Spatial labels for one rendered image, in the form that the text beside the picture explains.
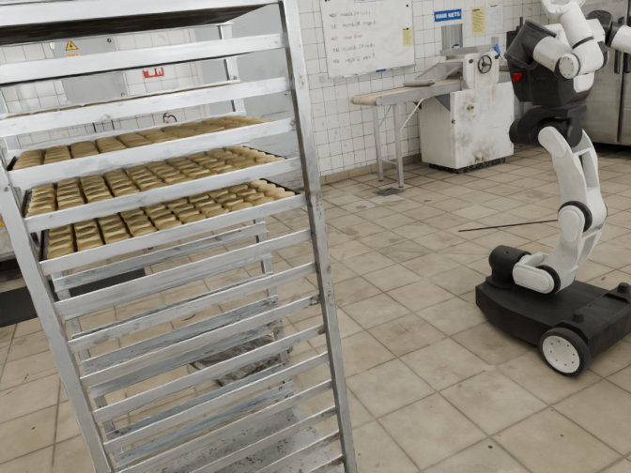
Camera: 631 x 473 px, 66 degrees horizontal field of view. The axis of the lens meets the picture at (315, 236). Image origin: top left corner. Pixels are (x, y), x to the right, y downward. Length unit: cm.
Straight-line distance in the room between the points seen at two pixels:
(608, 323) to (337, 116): 393
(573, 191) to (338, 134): 371
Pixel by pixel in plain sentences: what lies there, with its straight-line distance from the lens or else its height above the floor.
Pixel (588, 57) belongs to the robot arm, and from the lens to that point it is 186.
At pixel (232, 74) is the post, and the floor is 135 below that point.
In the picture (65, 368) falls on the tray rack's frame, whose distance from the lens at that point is 115.
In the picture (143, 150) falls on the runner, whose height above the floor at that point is 124.
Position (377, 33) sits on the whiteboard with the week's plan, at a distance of 585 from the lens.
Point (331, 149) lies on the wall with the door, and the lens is 561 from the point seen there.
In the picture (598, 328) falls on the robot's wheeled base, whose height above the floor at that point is 19.
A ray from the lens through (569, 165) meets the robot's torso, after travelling 224.
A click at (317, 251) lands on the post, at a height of 92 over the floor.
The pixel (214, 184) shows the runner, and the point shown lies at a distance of 110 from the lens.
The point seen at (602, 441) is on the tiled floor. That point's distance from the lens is 209.
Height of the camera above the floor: 137
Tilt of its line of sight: 20 degrees down
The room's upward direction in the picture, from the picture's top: 8 degrees counter-clockwise
